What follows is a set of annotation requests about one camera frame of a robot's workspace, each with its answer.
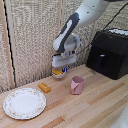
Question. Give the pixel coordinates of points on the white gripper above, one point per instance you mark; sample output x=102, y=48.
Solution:
x=64, y=58

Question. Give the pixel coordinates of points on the white bowl with hot dog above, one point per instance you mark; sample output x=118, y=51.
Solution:
x=59, y=73

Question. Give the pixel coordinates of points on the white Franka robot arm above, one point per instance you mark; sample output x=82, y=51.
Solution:
x=79, y=22

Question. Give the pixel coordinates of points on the white plate with gold rim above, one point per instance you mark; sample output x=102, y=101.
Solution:
x=24, y=103

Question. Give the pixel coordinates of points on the pink faceted cup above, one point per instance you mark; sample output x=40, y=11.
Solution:
x=77, y=85

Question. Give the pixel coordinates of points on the yellow bread piece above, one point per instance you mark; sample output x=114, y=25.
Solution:
x=44, y=87

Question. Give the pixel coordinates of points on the black box appliance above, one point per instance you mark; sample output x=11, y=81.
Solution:
x=109, y=53

